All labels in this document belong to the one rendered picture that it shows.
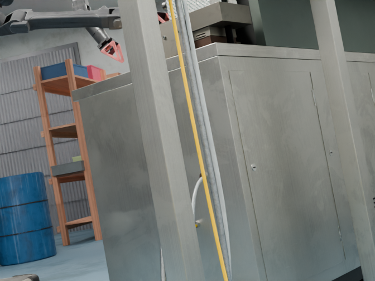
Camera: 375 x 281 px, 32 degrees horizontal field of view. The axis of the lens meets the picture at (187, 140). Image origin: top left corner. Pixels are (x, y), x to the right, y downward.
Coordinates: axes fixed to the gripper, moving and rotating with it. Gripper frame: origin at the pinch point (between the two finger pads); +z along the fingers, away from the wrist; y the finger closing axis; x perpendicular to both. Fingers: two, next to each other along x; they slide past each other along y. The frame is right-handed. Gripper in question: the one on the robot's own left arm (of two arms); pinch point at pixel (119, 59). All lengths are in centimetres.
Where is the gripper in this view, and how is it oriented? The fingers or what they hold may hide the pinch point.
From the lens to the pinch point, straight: 272.2
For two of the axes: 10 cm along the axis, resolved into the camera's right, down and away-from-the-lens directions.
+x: -7.5, 6.4, 1.3
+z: 6.3, 7.6, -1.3
